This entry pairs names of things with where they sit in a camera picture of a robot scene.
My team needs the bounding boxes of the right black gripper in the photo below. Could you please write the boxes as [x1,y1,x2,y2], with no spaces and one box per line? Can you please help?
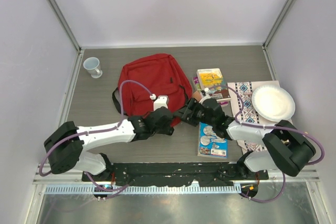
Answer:
[173,97,215,126]

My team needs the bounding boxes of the blue comic book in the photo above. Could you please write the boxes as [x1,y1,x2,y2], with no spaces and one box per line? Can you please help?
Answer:
[197,123,228,158]

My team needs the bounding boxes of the red backpack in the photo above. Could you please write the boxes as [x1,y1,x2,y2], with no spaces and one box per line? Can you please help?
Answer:
[112,54,193,116]

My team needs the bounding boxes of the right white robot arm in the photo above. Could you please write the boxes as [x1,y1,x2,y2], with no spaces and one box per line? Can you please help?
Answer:
[173,98,316,179]

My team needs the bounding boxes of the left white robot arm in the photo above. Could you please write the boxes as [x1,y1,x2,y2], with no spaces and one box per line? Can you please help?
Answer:
[39,107,174,182]

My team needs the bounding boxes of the tan leather wallet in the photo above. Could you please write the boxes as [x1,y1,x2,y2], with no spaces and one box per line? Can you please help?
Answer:
[192,91,204,103]

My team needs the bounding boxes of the purple cover book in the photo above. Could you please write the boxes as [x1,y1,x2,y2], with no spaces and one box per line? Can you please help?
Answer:
[192,77,231,106]

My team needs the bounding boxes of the yellow cover book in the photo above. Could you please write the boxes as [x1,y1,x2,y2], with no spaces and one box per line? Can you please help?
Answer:
[196,68,231,103]

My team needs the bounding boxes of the patterned cloth placemat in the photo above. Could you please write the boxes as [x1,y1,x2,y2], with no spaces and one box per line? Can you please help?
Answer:
[226,80,296,154]

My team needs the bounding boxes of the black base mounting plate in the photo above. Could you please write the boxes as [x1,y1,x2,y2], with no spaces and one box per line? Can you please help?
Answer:
[92,162,269,187]

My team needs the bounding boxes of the white paper plate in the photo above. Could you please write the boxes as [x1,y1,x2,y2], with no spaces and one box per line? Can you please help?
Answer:
[251,84,296,122]

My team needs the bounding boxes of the translucent plastic cup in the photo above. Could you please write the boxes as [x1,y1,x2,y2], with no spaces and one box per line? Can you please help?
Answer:
[83,57,103,79]

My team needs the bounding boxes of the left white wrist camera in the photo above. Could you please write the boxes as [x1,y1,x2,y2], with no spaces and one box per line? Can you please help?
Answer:
[150,94,169,111]

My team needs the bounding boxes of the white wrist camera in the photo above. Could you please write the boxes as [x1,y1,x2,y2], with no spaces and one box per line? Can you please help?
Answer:
[200,88,217,102]
[150,94,169,111]

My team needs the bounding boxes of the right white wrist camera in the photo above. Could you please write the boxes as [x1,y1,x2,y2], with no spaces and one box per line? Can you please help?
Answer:
[200,88,217,102]

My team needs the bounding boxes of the aluminium frame rail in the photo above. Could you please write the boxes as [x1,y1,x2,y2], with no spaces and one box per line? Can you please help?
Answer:
[34,162,319,187]

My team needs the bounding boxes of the slotted cable duct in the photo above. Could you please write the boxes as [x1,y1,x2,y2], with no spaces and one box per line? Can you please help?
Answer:
[44,184,241,195]

